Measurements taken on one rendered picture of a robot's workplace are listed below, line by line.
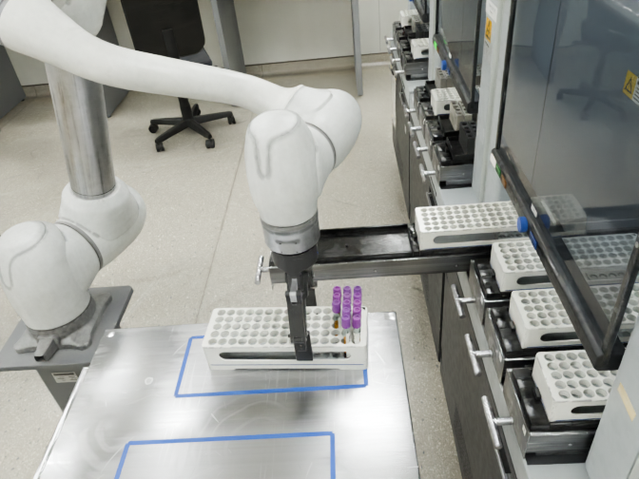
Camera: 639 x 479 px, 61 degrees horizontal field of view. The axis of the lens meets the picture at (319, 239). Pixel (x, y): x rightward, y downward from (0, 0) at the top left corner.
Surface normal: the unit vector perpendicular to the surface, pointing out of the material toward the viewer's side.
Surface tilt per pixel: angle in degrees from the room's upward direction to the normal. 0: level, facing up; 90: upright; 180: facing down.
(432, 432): 0
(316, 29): 90
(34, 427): 0
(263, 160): 81
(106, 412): 0
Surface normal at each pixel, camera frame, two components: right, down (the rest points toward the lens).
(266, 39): -0.01, 0.60
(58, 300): 0.64, 0.41
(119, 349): -0.10, -0.79
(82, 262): 0.92, 0.06
